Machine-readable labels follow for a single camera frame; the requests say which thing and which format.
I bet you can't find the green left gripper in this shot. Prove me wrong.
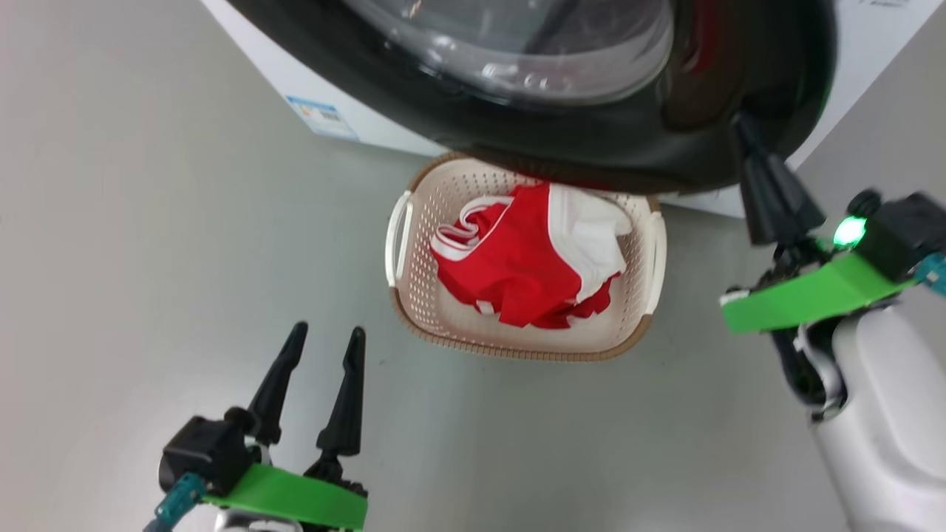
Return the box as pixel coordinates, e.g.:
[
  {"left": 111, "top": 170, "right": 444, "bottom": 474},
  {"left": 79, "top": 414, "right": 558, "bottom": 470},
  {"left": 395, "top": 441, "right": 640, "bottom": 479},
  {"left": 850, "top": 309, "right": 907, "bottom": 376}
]
[{"left": 203, "top": 321, "right": 369, "bottom": 532}]

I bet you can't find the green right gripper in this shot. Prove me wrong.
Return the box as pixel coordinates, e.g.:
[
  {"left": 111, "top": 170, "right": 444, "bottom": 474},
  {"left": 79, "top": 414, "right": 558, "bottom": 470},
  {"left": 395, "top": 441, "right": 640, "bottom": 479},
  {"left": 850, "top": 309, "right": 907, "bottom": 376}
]
[{"left": 721, "top": 111, "right": 918, "bottom": 333}]

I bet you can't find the round glass washing machine door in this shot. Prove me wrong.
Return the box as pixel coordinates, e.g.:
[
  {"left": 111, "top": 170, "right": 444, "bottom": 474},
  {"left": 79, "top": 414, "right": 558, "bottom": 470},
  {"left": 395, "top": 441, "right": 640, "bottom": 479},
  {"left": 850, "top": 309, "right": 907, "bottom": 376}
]
[{"left": 225, "top": 0, "right": 839, "bottom": 197}]

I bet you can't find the red and white garment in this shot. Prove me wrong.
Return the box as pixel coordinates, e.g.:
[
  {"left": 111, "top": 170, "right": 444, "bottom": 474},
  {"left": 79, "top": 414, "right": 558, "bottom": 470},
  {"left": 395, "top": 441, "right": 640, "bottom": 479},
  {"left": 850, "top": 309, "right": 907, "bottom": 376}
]
[{"left": 430, "top": 183, "right": 635, "bottom": 330}]

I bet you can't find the cream perforated laundry basket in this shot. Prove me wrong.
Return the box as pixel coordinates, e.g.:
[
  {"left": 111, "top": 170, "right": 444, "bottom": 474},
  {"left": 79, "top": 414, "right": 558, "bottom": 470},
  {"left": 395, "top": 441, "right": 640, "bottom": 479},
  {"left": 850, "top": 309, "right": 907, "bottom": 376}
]
[{"left": 384, "top": 151, "right": 668, "bottom": 363}]

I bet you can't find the white front-load washing machine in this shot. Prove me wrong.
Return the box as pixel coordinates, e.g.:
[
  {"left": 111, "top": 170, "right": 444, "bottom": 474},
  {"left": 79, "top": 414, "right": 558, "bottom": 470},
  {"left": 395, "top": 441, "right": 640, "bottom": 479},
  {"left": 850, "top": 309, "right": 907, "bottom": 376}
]
[{"left": 200, "top": 0, "right": 946, "bottom": 219}]

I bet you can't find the blue energy label sticker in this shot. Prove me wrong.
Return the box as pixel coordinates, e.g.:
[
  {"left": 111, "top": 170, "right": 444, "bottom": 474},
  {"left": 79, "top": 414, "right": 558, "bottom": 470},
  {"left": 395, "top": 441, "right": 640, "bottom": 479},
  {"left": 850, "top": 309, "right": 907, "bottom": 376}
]
[{"left": 286, "top": 95, "right": 361, "bottom": 142}]

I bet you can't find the teal left cable connector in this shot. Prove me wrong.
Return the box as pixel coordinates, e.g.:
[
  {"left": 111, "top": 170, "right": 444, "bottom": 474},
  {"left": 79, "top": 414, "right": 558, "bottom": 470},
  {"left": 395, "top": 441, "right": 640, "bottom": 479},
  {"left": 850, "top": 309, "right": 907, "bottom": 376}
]
[{"left": 144, "top": 473, "right": 208, "bottom": 532}]

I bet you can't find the teal cable connector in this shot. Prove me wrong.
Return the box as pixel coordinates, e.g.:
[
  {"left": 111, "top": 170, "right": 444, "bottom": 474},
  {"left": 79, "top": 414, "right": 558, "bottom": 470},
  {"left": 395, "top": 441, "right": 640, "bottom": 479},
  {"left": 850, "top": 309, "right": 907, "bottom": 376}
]
[
  {"left": 144, "top": 473, "right": 208, "bottom": 532},
  {"left": 913, "top": 253, "right": 946, "bottom": 298}
]

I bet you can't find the teal right cable connector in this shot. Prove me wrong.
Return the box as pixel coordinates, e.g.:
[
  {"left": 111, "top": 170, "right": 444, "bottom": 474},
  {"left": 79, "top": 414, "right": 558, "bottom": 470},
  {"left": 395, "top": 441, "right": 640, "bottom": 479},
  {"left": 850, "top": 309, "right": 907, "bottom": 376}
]
[{"left": 913, "top": 253, "right": 946, "bottom": 298}]

